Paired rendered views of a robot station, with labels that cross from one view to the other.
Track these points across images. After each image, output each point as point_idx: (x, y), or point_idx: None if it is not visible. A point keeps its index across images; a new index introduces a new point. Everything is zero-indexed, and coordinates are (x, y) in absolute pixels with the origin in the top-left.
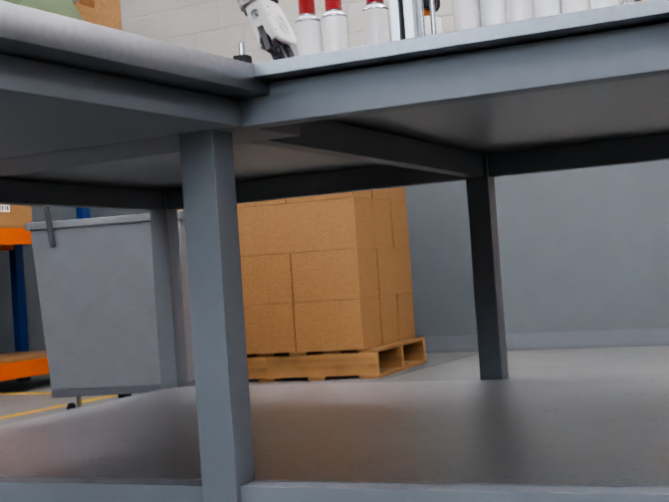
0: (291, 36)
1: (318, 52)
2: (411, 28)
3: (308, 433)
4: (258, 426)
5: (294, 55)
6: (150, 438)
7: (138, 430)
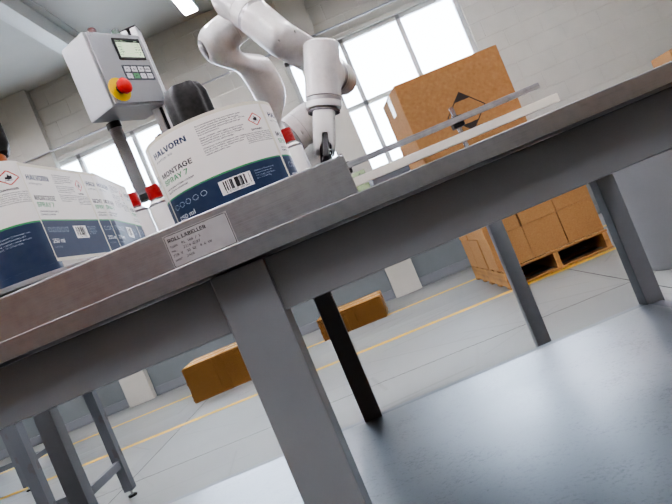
0: (313, 146)
1: None
2: None
3: (418, 452)
4: (485, 439)
5: (323, 156)
6: (528, 398)
7: (579, 392)
